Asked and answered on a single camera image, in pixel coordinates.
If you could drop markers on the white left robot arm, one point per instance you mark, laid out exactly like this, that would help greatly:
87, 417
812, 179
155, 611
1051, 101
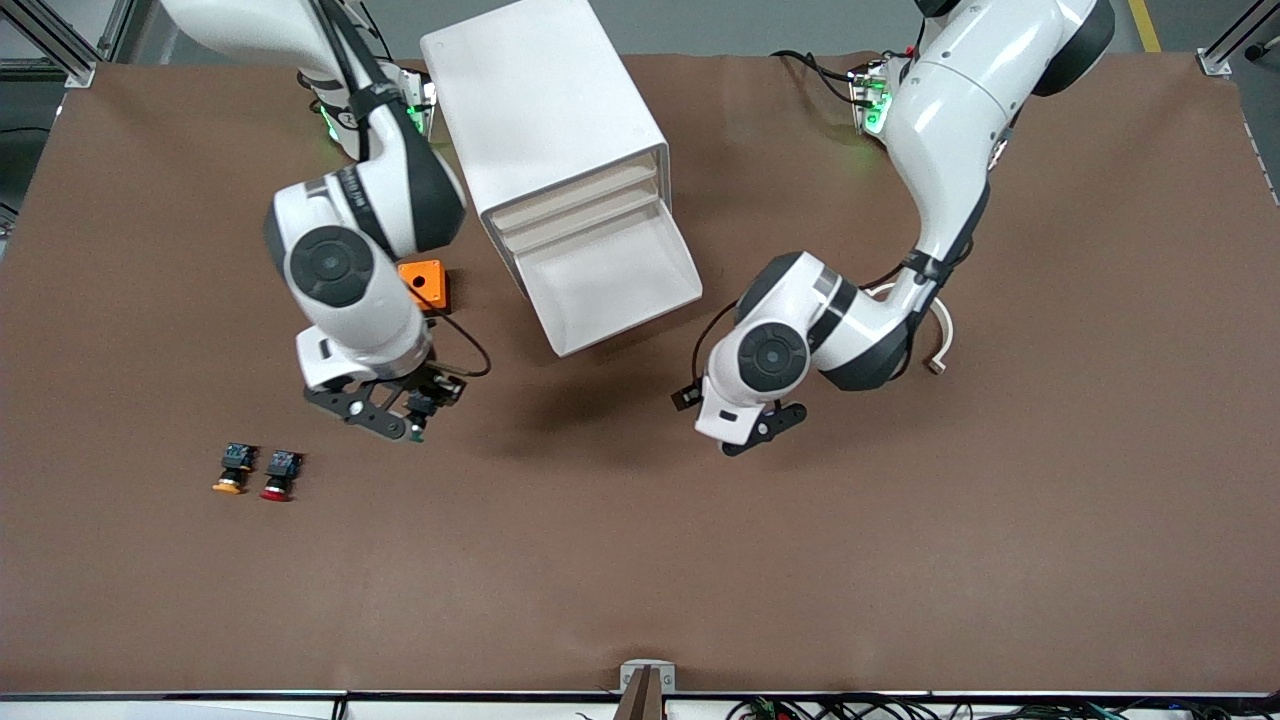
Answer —
950, 120

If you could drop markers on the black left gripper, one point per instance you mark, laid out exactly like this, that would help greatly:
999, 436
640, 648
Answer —
679, 402

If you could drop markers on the brown table mat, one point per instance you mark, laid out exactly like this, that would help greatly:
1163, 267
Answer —
640, 560

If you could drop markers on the white drawer cabinet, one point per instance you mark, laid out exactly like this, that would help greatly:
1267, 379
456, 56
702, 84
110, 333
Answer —
540, 100

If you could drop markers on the yellow mushroom push button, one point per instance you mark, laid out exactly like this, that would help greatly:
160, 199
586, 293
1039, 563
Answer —
232, 470

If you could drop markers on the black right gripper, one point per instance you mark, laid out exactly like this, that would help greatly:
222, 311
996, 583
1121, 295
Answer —
436, 384

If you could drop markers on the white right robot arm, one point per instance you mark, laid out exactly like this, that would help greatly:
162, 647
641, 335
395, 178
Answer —
340, 270

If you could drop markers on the red mushroom push button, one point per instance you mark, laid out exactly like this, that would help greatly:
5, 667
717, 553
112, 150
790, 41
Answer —
280, 478

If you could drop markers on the orange button enclosure box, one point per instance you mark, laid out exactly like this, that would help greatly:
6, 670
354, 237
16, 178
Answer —
437, 295

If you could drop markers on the aluminium frame post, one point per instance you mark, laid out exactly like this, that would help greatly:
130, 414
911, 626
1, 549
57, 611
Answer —
60, 50
1235, 40

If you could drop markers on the green mushroom push button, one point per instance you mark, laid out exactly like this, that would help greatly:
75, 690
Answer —
417, 432

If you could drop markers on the white plastic drawer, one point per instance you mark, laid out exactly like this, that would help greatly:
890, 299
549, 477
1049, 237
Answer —
570, 200
560, 225
610, 280

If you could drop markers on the white curved plastic bracket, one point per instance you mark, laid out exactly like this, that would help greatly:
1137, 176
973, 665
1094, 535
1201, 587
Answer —
945, 335

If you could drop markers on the white table edge rail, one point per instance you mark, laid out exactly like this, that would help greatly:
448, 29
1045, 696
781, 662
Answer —
200, 708

